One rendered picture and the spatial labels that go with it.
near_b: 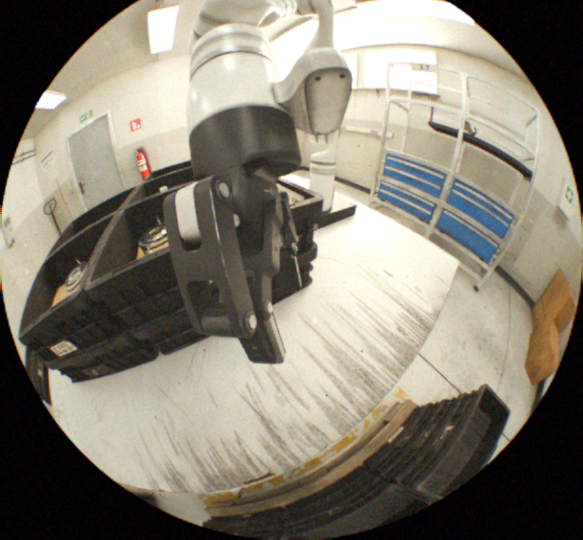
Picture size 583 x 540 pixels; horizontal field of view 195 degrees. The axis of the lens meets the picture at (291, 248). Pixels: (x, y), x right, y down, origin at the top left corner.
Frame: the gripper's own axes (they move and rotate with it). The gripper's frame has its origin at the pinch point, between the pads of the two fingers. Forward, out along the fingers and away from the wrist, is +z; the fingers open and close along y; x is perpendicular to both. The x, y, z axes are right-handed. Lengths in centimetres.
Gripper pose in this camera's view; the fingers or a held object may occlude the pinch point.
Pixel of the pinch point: (282, 311)
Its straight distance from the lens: 14.7
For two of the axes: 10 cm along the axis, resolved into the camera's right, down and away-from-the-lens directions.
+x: 9.7, -1.5, -2.0
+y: -1.5, 2.8, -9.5
